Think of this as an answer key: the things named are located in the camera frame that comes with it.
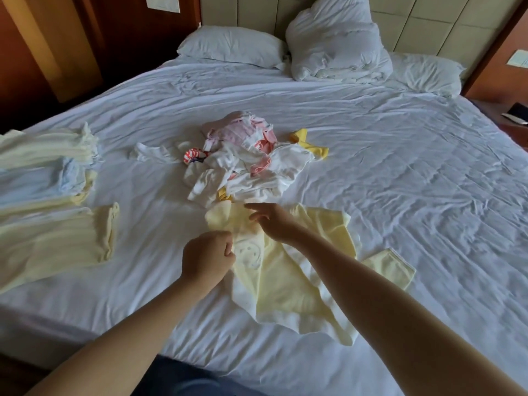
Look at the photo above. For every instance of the person's right hand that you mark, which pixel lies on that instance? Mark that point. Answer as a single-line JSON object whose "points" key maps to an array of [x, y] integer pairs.
{"points": [[280, 222]]}

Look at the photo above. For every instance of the person's left hand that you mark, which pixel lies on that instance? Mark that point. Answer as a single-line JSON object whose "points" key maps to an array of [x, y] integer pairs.
{"points": [[204, 257]]}

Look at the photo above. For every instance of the person's left fingers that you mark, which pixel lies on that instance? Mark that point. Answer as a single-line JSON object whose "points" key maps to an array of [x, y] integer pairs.
{"points": [[227, 247]]}

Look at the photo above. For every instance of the person's right thumb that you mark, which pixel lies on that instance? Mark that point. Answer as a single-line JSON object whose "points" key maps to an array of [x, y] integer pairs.
{"points": [[258, 217]]}

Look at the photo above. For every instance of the pale yellow baby garment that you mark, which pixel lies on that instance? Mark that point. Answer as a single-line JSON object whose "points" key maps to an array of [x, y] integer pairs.
{"points": [[288, 276]]}

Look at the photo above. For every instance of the person's left forearm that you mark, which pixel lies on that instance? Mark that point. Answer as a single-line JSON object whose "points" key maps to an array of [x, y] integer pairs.
{"points": [[123, 346]]}

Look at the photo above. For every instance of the person's right forearm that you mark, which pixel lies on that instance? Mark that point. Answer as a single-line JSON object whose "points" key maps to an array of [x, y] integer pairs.
{"points": [[396, 317]]}

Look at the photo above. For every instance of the pile of white pink baby clothes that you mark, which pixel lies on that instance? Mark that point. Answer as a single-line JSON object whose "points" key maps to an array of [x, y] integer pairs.
{"points": [[251, 169]]}

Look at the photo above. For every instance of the red white striped garment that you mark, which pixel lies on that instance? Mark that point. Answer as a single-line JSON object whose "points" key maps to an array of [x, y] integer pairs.
{"points": [[194, 156]]}

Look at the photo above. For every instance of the bright yellow garment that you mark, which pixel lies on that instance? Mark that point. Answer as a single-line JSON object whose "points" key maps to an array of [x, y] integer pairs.
{"points": [[310, 146]]}

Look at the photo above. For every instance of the small white garment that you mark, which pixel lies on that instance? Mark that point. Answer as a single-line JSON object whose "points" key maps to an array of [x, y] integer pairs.
{"points": [[150, 152]]}

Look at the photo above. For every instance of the person's blue jeans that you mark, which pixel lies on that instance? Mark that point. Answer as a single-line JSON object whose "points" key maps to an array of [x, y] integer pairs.
{"points": [[185, 379]]}

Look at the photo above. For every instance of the white bed sheet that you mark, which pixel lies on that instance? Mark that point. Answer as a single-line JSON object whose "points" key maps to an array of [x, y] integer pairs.
{"points": [[412, 181]]}

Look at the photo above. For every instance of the folded pale yellow ribbed garment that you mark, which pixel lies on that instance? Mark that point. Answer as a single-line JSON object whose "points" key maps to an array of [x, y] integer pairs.
{"points": [[53, 243]]}

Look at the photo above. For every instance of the white pillow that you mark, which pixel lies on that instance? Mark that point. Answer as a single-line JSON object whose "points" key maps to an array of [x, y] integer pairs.
{"points": [[429, 74], [231, 45]]}

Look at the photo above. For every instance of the crumpled white duvet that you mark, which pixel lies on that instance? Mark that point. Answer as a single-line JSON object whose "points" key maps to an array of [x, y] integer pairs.
{"points": [[334, 41]]}

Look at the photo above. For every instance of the folded light blue garment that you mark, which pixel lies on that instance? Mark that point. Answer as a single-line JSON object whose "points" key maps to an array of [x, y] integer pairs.
{"points": [[41, 181]]}

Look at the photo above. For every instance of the folded cream garment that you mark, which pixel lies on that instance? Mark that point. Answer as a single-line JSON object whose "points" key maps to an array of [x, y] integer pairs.
{"points": [[45, 146]]}

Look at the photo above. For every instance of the beige padded headboard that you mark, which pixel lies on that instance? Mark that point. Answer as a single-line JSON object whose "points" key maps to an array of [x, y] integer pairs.
{"points": [[433, 24]]}

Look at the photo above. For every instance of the brown wooden nightstand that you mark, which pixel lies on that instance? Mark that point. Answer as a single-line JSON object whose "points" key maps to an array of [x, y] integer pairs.
{"points": [[507, 127]]}

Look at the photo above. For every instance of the black flat object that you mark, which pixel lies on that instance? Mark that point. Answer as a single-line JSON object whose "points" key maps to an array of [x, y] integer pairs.
{"points": [[516, 113]]}

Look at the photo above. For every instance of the pale card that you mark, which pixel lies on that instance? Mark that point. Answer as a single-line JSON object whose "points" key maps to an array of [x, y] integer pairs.
{"points": [[518, 58]]}

